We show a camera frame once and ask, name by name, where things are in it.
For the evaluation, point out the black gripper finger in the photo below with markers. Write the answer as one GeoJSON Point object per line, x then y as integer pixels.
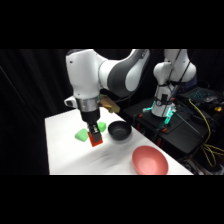
{"type": "Point", "coordinates": [90, 130]}
{"type": "Point", "coordinates": [97, 129]}

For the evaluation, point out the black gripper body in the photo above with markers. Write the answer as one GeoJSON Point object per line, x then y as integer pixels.
{"type": "Point", "coordinates": [90, 116]}

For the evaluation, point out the red cube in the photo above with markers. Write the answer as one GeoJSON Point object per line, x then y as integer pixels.
{"type": "Point", "coordinates": [96, 140]}

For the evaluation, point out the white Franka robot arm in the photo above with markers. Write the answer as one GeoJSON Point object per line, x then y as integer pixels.
{"type": "Point", "coordinates": [100, 75]}

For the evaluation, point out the small green cube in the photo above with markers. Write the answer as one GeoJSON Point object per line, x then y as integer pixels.
{"type": "Point", "coordinates": [102, 126]}

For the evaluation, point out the black bowl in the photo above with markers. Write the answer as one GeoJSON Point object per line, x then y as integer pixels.
{"type": "Point", "coordinates": [119, 130]}

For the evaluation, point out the pink bowl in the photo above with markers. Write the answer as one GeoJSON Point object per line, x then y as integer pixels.
{"type": "Point", "coordinates": [150, 160]}

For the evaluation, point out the flat green block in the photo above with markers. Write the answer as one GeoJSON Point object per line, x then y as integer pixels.
{"type": "Point", "coordinates": [81, 135]}

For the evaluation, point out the black curtain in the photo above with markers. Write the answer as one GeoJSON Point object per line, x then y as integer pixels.
{"type": "Point", "coordinates": [33, 83]}

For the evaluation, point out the black robot stand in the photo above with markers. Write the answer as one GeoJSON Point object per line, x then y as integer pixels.
{"type": "Point", "coordinates": [180, 131]}

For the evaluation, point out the black laptop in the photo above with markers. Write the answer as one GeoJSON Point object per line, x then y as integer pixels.
{"type": "Point", "coordinates": [200, 94]}

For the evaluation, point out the small yellow plug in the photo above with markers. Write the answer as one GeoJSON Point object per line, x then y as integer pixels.
{"type": "Point", "coordinates": [217, 109]}

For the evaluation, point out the tan wrist camera box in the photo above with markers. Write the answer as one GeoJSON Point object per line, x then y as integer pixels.
{"type": "Point", "coordinates": [110, 105]}

